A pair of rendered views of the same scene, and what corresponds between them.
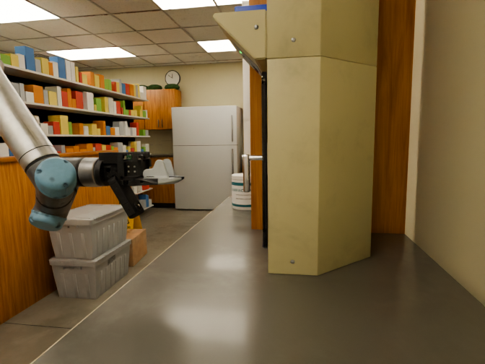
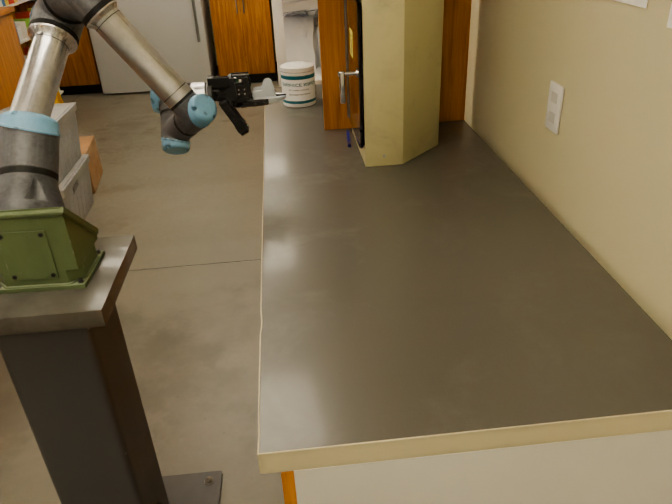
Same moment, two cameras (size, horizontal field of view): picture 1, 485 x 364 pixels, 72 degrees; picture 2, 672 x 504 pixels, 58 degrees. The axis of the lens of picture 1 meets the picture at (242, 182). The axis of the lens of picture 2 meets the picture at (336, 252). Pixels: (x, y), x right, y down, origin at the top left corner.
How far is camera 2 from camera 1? 102 cm
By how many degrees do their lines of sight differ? 26
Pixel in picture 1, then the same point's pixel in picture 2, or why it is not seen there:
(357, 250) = (429, 141)
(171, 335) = (329, 209)
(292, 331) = (400, 197)
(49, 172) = (201, 107)
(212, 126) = not seen: outside the picture
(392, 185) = (454, 75)
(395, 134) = (457, 27)
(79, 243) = not seen: hidden behind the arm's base
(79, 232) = not seen: hidden behind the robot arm
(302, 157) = (390, 73)
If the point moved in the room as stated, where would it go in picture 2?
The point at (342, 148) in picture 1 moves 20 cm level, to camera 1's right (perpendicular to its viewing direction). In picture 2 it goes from (419, 61) to (484, 54)
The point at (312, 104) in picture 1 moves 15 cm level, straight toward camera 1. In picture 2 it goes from (398, 30) to (407, 41)
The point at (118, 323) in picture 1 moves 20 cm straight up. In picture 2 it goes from (289, 209) to (283, 133)
